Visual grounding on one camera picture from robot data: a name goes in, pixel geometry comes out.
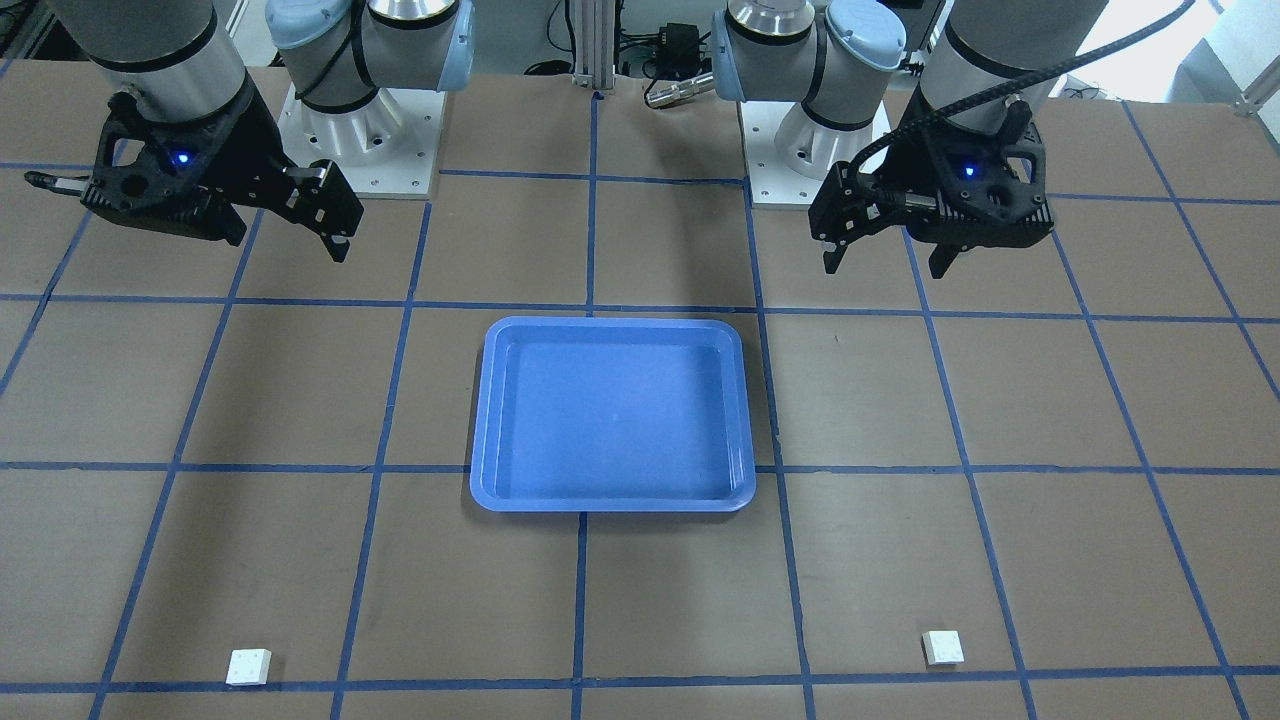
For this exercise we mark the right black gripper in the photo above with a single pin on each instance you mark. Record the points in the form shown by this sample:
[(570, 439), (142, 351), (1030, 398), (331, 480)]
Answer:
[(254, 140)]

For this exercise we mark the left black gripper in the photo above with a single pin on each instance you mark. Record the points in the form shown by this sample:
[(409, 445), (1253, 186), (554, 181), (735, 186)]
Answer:
[(903, 166)]

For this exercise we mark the white block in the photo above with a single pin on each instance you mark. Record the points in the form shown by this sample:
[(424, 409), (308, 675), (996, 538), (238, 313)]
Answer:
[(248, 667), (943, 647)]

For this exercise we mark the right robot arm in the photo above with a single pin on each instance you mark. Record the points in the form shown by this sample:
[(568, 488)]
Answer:
[(178, 59)]

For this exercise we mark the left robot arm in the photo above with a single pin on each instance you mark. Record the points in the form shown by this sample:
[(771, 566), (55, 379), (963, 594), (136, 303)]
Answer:
[(837, 57)]

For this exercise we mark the blue plastic tray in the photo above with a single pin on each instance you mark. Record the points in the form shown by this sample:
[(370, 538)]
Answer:
[(612, 415)]

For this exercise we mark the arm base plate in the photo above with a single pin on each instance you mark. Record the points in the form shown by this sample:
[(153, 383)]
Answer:
[(780, 160), (386, 150)]

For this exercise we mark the aluminium frame post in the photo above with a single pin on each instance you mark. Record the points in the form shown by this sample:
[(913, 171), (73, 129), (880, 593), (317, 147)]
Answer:
[(594, 44)]

